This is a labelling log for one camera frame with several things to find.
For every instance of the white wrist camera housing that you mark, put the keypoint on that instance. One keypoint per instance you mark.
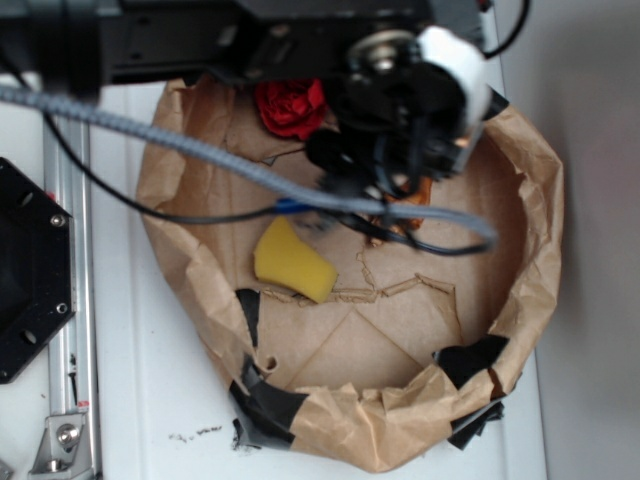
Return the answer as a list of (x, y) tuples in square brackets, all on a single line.
[(465, 63)]

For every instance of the yellow sponge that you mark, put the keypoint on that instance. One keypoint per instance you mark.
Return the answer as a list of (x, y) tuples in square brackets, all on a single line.
[(282, 258)]

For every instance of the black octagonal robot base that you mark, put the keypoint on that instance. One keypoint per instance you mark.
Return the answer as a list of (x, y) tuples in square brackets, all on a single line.
[(36, 270)]

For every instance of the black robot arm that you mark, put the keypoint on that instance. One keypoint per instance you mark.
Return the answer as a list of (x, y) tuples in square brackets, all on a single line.
[(79, 47)]

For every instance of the brown paper bag basin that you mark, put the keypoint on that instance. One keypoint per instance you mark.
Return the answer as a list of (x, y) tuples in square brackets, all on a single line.
[(410, 349)]

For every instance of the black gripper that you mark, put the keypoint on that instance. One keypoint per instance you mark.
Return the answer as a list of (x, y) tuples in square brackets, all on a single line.
[(394, 128)]

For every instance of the red paper ball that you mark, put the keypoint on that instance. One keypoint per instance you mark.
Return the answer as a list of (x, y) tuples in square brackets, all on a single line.
[(291, 108)]

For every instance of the silver corner bracket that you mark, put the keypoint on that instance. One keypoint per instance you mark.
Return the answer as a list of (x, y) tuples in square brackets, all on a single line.
[(64, 451)]

